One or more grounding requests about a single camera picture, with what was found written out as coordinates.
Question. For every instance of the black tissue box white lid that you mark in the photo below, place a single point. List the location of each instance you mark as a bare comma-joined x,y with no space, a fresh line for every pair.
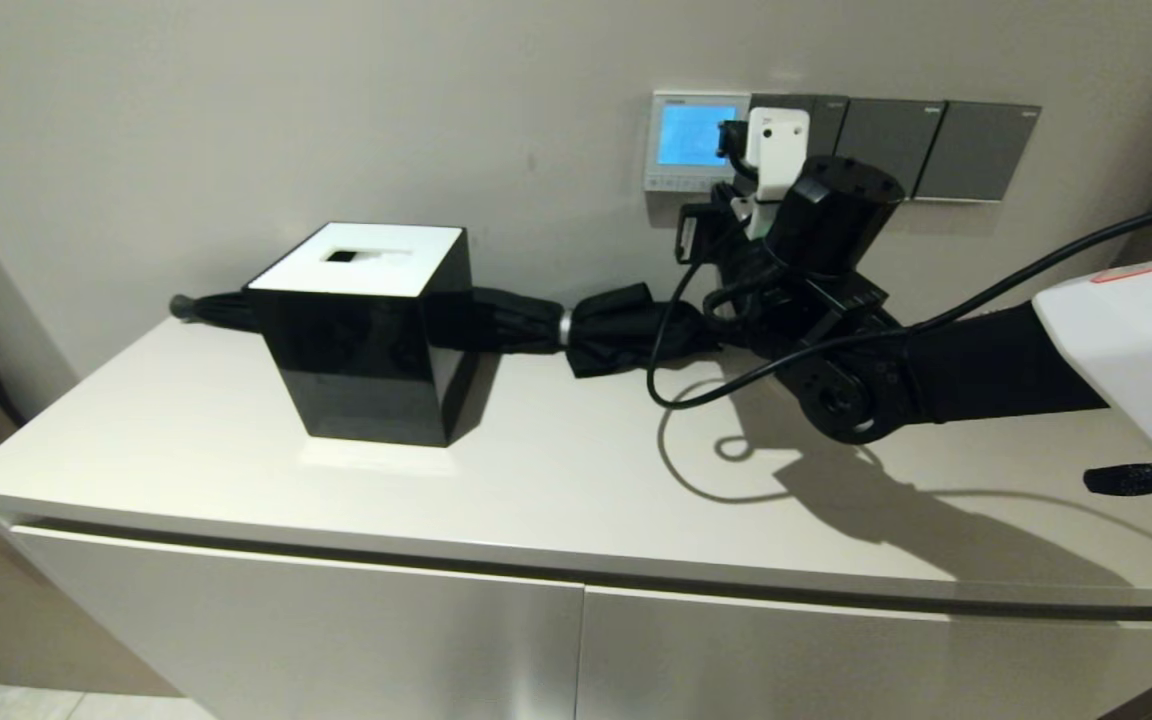
366,360

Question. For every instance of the white cabinet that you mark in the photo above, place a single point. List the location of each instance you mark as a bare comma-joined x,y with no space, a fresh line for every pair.
536,480

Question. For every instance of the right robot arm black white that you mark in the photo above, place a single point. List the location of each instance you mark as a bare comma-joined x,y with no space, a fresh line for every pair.
986,370

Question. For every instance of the grey triple wall switch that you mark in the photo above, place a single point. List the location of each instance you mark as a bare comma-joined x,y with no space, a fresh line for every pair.
829,120

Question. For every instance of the black folded umbrella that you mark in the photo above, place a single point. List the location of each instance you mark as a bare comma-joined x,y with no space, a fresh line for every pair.
526,320

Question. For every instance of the white cabinet door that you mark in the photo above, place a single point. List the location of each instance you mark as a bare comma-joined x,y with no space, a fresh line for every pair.
286,640
836,660

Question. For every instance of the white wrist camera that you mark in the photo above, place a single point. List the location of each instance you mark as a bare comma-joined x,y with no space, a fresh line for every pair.
776,140

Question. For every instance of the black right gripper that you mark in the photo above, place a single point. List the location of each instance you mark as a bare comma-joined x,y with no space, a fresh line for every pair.
831,215

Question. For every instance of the grey single wall switch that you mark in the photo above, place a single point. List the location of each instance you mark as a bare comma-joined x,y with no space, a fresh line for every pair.
976,150
906,130

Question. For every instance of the white wall thermostat panel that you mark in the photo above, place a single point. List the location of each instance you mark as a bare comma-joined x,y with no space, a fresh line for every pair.
681,135

